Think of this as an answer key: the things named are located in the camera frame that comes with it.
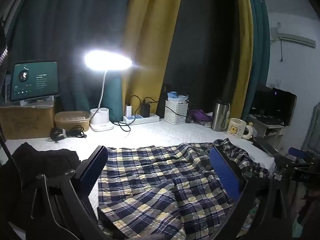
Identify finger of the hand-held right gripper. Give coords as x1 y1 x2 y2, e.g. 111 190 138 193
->
274 155 320 181
287 147 320 163

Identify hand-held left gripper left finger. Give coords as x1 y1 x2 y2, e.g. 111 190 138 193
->
25 145 108 240

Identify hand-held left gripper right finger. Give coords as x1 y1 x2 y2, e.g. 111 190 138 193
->
209 145 293 240

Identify blue plaid pants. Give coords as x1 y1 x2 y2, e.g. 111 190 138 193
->
97 138 275 240

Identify small white shelf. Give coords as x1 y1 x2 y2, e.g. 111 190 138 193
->
247 115 288 150

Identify black flat case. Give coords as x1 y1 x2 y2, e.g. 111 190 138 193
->
252 136 278 157

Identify white bear print mug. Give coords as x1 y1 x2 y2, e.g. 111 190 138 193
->
228 118 254 139

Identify black monitor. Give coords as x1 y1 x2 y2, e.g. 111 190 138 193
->
251 86 298 127

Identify white desk lamp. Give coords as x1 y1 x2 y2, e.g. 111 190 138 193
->
84 50 133 132

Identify brown lidded container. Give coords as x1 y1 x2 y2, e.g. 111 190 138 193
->
54 111 90 132

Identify black cloth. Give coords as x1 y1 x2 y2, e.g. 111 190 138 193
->
0 142 81 205

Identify steel tumbler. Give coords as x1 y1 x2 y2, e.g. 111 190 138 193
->
211 102 230 132

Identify purple cloth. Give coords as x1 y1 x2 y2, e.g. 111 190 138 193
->
188 109 213 123

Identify white textured table cover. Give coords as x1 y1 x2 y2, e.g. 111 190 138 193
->
5 119 277 240

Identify white power strip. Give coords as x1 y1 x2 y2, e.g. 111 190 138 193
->
122 114 160 125

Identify white plastic basket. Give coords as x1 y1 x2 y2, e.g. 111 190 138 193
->
164 100 188 125

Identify black charger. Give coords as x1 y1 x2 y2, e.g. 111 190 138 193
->
141 100 150 118

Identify cardboard box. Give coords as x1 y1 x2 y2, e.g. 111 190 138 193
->
0 100 56 140

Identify blue plastic bag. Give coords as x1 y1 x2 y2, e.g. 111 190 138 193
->
167 91 189 103

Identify teal curtain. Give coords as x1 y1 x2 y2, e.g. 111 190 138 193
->
245 0 272 115
10 0 132 125

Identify tablet with green screen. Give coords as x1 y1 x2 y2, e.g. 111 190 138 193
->
10 60 60 103

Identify yellow curtain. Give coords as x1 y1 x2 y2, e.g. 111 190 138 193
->
225 0 255 124
121 0 185 118

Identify white air conditioner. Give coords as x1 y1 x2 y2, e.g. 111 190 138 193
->
271 31 316 47

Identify dark window pane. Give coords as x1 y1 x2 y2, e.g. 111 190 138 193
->
160 0 240 120

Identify black cable bundle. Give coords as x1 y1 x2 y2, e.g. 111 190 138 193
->
50 126 87 143

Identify black power cable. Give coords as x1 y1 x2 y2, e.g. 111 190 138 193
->
111 95 141 133

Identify thin black charging cable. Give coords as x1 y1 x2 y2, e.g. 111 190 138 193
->
146 96 188 118

